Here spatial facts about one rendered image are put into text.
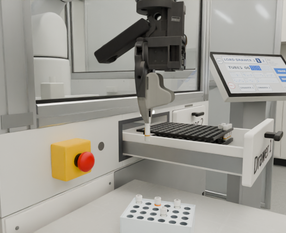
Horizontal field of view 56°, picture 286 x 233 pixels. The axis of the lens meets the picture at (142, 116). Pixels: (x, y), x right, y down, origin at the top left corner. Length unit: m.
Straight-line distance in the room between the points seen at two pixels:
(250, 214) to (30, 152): 0.46
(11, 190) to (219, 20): 2.21
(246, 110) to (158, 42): 1.18
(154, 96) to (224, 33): 2.02
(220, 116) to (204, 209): 1.87
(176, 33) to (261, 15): 1.96
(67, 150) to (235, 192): 1.32
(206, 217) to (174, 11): 0.40
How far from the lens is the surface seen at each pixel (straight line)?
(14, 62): 0.52
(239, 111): 1.61
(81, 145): 0.56
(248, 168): 0.59
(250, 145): 0.58
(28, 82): 0.53
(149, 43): 0.47
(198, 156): 0.64
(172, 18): 0.49
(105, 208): 0.62
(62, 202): 0.62
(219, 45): 2.46
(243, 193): 1.72
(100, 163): 0.69
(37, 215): 0.59
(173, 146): 0.66
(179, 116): 0.99
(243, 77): 1.53
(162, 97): 0.47
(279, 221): 0.63
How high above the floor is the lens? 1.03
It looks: 7 degrees down
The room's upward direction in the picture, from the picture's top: straight up
